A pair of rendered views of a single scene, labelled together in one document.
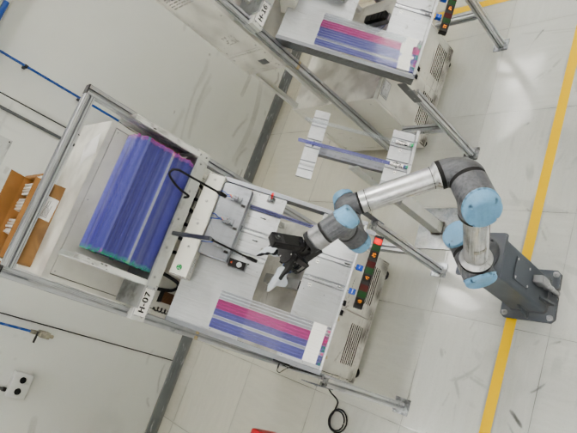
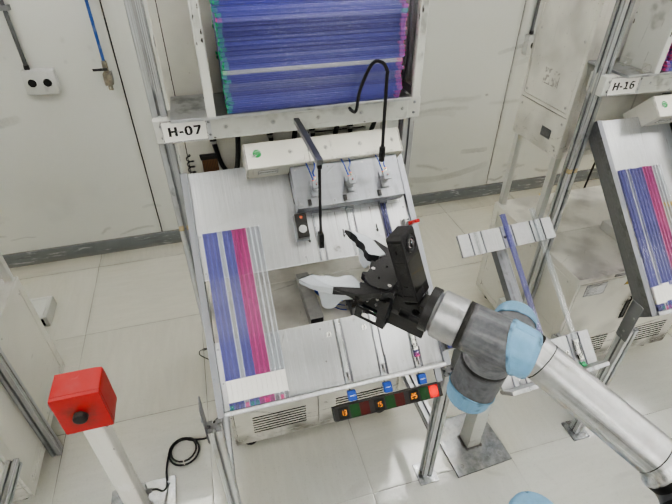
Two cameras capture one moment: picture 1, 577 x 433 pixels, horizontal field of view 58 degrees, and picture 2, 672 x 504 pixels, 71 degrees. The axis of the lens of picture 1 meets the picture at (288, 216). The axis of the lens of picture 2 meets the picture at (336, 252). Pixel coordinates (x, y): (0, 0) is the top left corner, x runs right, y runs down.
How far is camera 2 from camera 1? 92 cm
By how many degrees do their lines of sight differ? 3
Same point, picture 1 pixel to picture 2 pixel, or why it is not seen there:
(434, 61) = (644, 325)
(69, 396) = (62, 144)
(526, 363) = not seen: outside the picture
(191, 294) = (231, 190)
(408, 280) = (389, 440)
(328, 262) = (370, 342)
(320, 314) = (299, 371)
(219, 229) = (332, 179)
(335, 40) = (636, 194)
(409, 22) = not seen: outside the picture
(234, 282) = (277, 236)
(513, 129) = not seen: hidden behind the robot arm
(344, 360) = (257, 421)
